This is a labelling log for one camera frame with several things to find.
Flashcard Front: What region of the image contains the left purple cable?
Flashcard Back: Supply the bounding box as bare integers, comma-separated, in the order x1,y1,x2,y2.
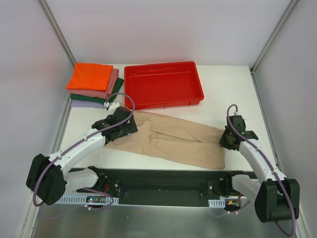
33,92,136,207

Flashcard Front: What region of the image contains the purple cable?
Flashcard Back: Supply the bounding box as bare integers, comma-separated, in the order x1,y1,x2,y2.
33,92,136,207
226,104,296,237

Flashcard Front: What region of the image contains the folded lavender t shirt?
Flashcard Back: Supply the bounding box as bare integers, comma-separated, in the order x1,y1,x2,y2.
71,100,105,109

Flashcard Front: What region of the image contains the folded pink t shirt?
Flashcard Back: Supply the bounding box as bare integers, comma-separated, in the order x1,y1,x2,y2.
66,68,119,99

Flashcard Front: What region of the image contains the folded green t shirt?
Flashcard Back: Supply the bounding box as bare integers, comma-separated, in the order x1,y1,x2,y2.
70,78,124,105

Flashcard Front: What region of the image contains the beige t shirt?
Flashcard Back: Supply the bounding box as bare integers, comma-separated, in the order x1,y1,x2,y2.
106,112,225,170

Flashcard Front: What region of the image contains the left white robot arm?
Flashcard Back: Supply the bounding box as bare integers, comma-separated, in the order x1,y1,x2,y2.
26,106,138,207

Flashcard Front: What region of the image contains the right aluminium frame post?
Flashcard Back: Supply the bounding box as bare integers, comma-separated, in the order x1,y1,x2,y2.
250,0,299,75

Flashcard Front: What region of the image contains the left white cable duct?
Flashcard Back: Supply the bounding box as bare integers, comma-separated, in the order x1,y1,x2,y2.
56,195,119,206

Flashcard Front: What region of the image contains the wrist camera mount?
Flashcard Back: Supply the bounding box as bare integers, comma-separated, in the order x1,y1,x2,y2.
104,102,120,111
227,115,246,135

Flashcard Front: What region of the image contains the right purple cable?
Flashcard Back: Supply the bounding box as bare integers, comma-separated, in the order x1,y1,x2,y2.
226,104,296,237

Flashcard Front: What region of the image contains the aluminium frame post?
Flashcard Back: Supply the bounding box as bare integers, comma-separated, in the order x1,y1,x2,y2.
250,0,299,75
37,0,76,66

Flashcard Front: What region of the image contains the folded orange t shirt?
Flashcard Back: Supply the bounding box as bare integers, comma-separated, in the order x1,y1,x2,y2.
66,62,113,91

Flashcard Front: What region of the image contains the right white cable duct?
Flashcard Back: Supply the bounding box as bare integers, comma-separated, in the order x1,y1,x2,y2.
208,199,226,208

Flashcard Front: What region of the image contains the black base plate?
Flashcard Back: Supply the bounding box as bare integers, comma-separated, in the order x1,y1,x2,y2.
76,168,258,206

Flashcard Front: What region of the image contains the red plastic tray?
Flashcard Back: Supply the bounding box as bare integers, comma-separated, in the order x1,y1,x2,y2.
124,61,204,110

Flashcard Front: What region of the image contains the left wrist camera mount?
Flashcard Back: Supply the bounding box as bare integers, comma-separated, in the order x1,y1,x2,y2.
104,102,120,111

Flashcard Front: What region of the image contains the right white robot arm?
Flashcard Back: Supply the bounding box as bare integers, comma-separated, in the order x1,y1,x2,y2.
219,116,300,223

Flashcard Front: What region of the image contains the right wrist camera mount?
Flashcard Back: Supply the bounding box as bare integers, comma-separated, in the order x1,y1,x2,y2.
227,115,246,135

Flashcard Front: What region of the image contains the left aluminium frame post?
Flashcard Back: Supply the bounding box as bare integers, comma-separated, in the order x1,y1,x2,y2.
37,0,76,66

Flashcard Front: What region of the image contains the white cable duct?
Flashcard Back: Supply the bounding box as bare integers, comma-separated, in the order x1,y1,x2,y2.
208,199,226,208
56,195,119,206

